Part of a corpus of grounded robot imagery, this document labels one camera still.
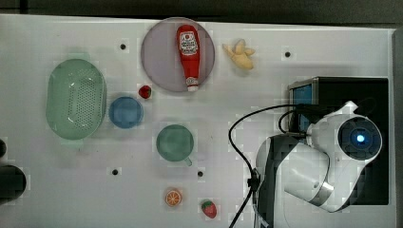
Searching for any green mug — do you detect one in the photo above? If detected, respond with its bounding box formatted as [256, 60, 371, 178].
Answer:
[156, 124, 194, 166]

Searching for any small red toy fruit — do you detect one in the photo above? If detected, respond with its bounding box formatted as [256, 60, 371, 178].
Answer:
[139, 85, 152, 99]

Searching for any grey round plate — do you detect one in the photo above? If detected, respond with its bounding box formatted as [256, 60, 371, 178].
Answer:
[141, 17, 215, 92]

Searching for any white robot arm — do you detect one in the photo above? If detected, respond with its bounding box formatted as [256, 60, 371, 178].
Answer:
[253, 101, 383, 228]

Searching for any green perforated colander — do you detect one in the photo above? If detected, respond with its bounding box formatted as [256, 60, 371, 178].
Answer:
[46, 58, 107, 148]

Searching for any black toaster oven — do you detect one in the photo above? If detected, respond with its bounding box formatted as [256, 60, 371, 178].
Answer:
[289, 77, 389, 205]

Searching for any toy orange half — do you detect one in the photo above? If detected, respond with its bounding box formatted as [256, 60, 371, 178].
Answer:
[164, 189, 182, 207]

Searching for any red ketchup bottle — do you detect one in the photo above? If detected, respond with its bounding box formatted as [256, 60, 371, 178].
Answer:
[176, 25, 201, 92]

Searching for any blue bowl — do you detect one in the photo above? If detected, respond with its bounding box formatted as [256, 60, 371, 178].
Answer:
[108, 97, 144, 129]

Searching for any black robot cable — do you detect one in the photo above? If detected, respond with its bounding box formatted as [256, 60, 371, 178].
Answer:
[227, 104, 317, 228]

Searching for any toy strawberry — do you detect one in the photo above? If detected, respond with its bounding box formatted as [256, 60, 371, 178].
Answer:
[201, 200, 217, 219]

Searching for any black cylinder cup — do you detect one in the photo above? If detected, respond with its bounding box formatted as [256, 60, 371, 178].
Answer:
[0, 140, 7, 158]

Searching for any black cylinder with spatula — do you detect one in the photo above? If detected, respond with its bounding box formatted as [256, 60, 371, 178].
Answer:
[0, 165, 27, 204]

